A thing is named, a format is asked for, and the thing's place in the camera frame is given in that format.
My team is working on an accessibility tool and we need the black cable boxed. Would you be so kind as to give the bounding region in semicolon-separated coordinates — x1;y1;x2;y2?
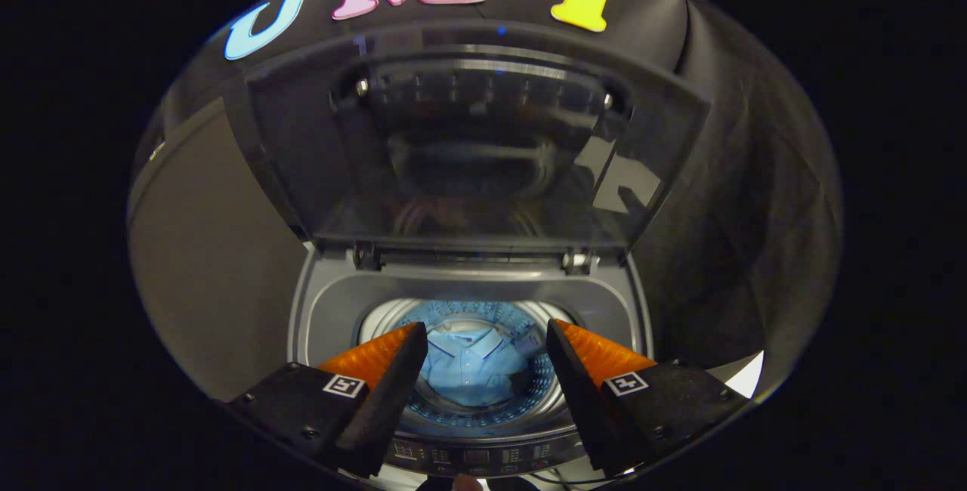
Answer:
540;468;643;487

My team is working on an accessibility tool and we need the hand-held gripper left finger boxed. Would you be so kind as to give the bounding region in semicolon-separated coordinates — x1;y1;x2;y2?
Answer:
224;322;429;479

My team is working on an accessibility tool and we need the dark glass washing machine lid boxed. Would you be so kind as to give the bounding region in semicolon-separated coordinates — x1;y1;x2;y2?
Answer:
225;17;715;267

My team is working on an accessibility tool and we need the light blue polo shirt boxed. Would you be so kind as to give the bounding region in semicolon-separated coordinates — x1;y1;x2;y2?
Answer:
418;325;536;408

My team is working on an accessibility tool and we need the black backdrop cloth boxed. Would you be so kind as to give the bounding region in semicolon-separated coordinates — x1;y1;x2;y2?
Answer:
127;0;844;403

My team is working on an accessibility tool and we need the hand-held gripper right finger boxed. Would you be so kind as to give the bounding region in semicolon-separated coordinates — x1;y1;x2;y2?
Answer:
545;317;750;477

